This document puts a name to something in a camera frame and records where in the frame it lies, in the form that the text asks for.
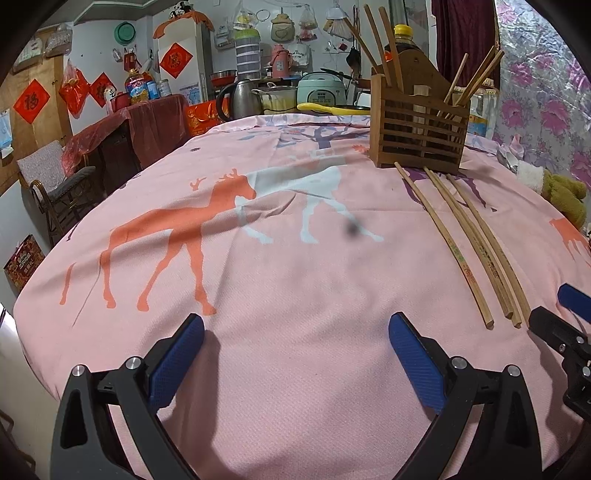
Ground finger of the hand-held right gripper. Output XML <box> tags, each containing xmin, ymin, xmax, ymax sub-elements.
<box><xmin>557</xmin><ymin>283</ymin><xmax>591</xmax><ymax>320</ymax></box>
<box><xmin>529</xmin><ymin>306</ymin><xmax>591</xmax><ymax>357</ymax></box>

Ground wooden chair with cushion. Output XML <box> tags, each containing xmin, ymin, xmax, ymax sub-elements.
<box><xmin>17</xmin><ymin>141</ymin><xmax>98</xmax><ymax>245</ymax></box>

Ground steel electric kettle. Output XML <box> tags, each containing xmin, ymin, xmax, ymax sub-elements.
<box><xmin>217</xmin><ymin>79</ymin><xmax>264</xmax><ymax>121</ymax></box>

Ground steel pot with lid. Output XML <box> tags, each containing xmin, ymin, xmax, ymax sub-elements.
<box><xmin>252</xmin><ymin>85</ymin><xmax>298</xmax><ymax>114</ymax></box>

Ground pink thermos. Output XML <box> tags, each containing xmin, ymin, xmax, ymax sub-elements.
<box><xmin>269</xmin><ymin>45</ymin><xmax>293</xmax><ymax>79</ymax></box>

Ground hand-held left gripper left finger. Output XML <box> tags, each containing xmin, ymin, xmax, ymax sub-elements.
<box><xmin>50</xmin><ymin>313</ymin><xmax>206</xmax><ymax>480</ymax></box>

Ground red gift box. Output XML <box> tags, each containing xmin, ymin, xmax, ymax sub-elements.
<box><xmin>185</xmin><ymin>102</ymin><xmax>227</xmax><ymax>137</ymax></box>

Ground brown plush toy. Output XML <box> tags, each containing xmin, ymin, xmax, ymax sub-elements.
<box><xmin>515</xmin><ymin>161</ymin><xmax>587</xmax><ymax>229</ymax></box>

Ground wooden door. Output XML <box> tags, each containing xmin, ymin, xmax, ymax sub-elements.
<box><xmin>0</xmin><ymin>53</ymin><xmax>75</xmax><ymax>195</ymax></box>

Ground dark sauce bottle yellow cap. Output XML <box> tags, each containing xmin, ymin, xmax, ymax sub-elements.
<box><xmin>392</xmin><ymin>24</ymin><xmax>419</xmax><ymax>56</ymax></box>

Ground clear plastic bottle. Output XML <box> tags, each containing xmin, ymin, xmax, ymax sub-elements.
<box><xmin>466</xmin><ymin>88</ymin><xmax>499</xmax><ymax>137</ymax></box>

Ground maroon curtain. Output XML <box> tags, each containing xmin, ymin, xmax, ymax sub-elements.
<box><xmin>431</xmin><ymin>0</ymin><xmax>502</xmax><ymax>88</ymax></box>

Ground floral plastic sheet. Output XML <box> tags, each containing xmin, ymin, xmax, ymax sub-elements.
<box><xmin>492</xmin><ymin>0</ymin><xmax>591</xmax><ymax>232</ymax></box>

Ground brown wooden chopstick holder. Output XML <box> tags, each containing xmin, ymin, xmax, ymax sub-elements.
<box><xmin>369</xmin><ymin>48</ymin><xmax>472</xmax><ymax>175</ymax></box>

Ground beige hanging pouch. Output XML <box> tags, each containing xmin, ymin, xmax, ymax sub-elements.
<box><xmin>270</xmin><ymin>13</ymin><xmax>294</xmax><ymax>42</ymax></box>

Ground mint green rice cooker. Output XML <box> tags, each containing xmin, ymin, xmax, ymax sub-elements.
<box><xmin>296</xmin><ymin>71</ymin><xmax>348</xmax><ymax>107</ymax></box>

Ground orange cloth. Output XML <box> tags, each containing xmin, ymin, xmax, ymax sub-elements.
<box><xmin>153</xmin><ymin>11</ymin><xmax>215</xmax><ymax>40</ymax></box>

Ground white hanging bag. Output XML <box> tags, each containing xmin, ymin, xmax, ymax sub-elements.
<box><xmin>325</xmin><ymin>4</ymin><xmax>354</xmax><ymax>38</ymax></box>

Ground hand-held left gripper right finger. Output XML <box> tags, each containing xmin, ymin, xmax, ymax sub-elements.
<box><xmin>388</xmin><ymin>312</ymin><xmax>542</xmax><ymax>480</ymax></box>

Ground yellow frying pan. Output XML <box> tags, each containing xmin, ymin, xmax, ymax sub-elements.
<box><xmin>297</xmin><ymin>102</ymin><xmax>372</xmax><ymax>116</ymax></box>

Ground pink deer print tablecloth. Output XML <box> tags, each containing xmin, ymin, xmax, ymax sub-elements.
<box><xmin>13</xmin><ymin>113</ymin><xmax>591</xmax><ymax>480</ymax></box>

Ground hanging clear plastic bag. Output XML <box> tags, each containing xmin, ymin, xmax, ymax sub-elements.
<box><xmin>233</xmin><ymin>4</ymin><xmax>257</xmax><ymax>31</ymax></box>

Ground white refrigerator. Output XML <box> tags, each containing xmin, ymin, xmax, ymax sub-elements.
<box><xmin>154</xmin><ymin>21</ymin><xmax>213</xmax><ymax>125</ymax></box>

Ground yellow cooking oil bottle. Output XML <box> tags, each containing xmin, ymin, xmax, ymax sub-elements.
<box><xmin>124</xmin><ymin>69</ymin><xmax>151</xmax><ymax>104</ymax></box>

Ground red printed carton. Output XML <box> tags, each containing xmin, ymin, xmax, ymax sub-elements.
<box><xmin>4</xmin><ymin>234</ymin><xmax>46</xmax><ymax>291</ymax></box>

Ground hanging bag with red contents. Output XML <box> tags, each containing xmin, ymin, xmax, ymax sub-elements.
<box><xmin>298</xmin><ymin>4</ymin><xmax>319</xmax><ymax>40</ymax></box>

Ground red diamond wall paper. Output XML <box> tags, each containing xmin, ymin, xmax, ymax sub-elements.
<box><xmin>13</xmin><ymin>78</ymin><xmax>51</xmax><ymax>124</ymax></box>
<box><xmin>89</xmin><ymin>73</ymin><xmax>114</xmax><ymax>108</ymax></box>

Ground stacked food carrier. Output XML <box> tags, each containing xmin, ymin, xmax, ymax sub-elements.
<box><xmin>235</xmin><ymin>28</ymin><xmax>262</xmax><ymax>81</ymax></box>

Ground red plastic bag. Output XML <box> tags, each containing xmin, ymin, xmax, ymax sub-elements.
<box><xmin>60</xmin><ymin>60</ymin><xmax>90</xmax><ymax>114</ymax></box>

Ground red diamond paper on refrigerator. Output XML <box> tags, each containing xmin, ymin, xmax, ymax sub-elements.
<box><xmin>159</xmin><ymin>43</ymin><xmax>194</xmax><ymax>78</ymax></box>

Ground table with red cloth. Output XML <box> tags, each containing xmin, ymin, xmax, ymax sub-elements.
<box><xmin>62</xmin><ymin>95</ymin><xmax>188</xmax><ymax>185</ymax></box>

